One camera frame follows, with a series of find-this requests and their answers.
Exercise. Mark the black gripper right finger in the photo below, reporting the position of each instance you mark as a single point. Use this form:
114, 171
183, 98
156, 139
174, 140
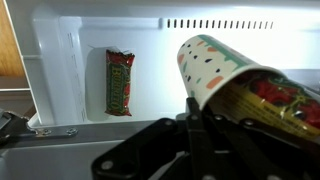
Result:
260, 156

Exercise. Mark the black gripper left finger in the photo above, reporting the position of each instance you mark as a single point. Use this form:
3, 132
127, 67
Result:
150, 150

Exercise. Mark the yellow red candy bar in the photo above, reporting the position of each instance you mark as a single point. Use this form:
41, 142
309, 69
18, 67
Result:
253, 110

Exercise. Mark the confetti patterned paper cup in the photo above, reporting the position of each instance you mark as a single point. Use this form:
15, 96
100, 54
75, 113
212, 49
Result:
213, 63

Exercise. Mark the red green burrito package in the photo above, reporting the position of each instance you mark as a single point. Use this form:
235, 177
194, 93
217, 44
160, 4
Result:
118, 83

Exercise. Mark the stainless steel freezer drawer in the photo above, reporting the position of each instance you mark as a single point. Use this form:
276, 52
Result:
160, 66

